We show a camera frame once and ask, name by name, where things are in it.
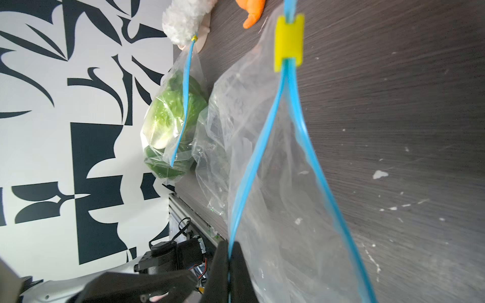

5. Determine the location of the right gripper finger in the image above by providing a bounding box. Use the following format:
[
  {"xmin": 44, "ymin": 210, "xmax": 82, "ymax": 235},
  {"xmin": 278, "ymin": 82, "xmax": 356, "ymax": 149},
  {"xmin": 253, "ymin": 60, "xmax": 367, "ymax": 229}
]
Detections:
[{"xmin": 200, "ymin": 241, "xmax": 258, "ymax": 303}]

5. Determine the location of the clear zipper bag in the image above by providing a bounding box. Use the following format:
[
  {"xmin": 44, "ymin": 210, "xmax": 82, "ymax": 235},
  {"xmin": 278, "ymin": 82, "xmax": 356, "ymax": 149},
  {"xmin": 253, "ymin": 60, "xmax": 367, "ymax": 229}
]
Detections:
[
  {"xmin": 193, "ymin": 1, "xmax": 376, "ymax": 302},
  {"xmin": 141, "ymin": 36, "xmax": 209, "ymax": 185}
]

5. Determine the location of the chinese cabbage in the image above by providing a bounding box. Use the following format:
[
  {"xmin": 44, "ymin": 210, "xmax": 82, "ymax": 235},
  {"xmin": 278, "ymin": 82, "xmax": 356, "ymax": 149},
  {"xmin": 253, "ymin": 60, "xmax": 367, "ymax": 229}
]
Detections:
[{"xmin": 141, "ymin": 73, "xmax": 208, "ymax": 183}]

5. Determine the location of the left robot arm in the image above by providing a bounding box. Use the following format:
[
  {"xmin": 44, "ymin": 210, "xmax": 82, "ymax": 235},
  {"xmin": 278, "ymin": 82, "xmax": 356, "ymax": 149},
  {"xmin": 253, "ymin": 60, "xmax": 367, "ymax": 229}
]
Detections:
[{"xmin": 1, "ymin": 257, "xmax": 197, "ymax": 302}]

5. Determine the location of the small pink alarm clock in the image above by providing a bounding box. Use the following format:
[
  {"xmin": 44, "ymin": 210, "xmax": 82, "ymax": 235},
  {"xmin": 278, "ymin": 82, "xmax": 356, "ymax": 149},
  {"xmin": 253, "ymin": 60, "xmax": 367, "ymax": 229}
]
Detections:
[{"xmin": 181, "ymin": 19, "xmax": 210, "ymax": 53}]

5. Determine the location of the white teddy bear pink shirt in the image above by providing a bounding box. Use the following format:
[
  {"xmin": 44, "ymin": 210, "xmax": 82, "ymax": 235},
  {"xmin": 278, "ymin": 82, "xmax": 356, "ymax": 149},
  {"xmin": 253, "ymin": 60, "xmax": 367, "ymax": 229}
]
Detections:
[{"xmin": 162, "ymin": 0, "xmax": 217, "ymax": 50}]

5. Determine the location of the orange plush toy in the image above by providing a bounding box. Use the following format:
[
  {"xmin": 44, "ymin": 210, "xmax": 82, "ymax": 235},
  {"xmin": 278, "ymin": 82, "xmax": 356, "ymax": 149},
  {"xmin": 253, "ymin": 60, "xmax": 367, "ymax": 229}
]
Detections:
[{"xmin": 236, "ymin": 0, "xmax": 266, "ymax": 29}]

